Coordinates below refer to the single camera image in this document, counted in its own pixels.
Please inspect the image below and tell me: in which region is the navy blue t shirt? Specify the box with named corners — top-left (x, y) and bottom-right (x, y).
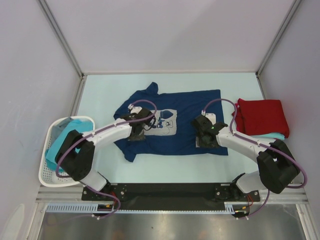
top-left (113, 82), bottom-right (228, 162)

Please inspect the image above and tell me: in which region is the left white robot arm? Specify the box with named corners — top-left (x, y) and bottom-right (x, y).
top-left (55, 107), bottom-right (155, 200)

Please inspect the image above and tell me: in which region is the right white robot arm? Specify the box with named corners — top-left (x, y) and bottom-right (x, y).
top-left (191, 114), bottom-right (301, 201)

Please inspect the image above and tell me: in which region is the folded red t shirt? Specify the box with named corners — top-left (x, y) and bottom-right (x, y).
top-left (231, 98), bottom-right (290, 138)

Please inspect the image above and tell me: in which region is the turquoise t shirt in basket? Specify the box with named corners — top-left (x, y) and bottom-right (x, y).
top-left (45, 118), bottom-right (94, 171)

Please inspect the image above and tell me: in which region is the folded light blue t shirt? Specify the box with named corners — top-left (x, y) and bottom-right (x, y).
top-left (258, 132), bottom-right (285, 141)

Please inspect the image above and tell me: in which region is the grey shirt in basket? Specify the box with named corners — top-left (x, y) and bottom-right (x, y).
top-left (51, 117), bottom-right (73, 142)

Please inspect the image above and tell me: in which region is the white laundry basket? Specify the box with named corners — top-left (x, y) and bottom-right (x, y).
top-left (38, 116), bottom-right (95, 188)

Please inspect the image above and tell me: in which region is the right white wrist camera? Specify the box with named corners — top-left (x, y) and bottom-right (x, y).
top-left (201, 110), bottom-right (217, 125)

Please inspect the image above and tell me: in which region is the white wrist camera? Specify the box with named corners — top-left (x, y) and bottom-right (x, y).
top-left (201, 110), bottom-right (217, 125)
top-left (128, 104), bottom-right (143, 114)

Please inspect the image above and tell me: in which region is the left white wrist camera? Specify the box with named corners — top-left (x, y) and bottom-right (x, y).
top-left (128, 104), bottom-right (143, 114)

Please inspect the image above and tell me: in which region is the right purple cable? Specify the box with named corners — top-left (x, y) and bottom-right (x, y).
top-left (201, 98), bottom-right (309, 221)

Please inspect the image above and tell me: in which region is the purple cable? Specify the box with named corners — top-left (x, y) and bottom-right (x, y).
top-left (201, 98), bottom-right (309, 221)
top-left (55, 99), bottom-right (158, 222)

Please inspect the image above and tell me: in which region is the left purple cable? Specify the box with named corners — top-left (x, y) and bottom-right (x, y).
top-left (55, 99), bottom-right (158, 222)

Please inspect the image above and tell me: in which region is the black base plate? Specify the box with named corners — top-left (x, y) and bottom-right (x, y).
top-left (81, 181), bottom-right (261, 211)

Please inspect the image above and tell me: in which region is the light blue cable duct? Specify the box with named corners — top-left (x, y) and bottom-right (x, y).
top-left (46, 203), bottom-right (115, 214)

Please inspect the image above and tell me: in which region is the aluminium frame rail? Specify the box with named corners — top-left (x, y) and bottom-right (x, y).
top-left (35, 184), bottom-right (309, 204)

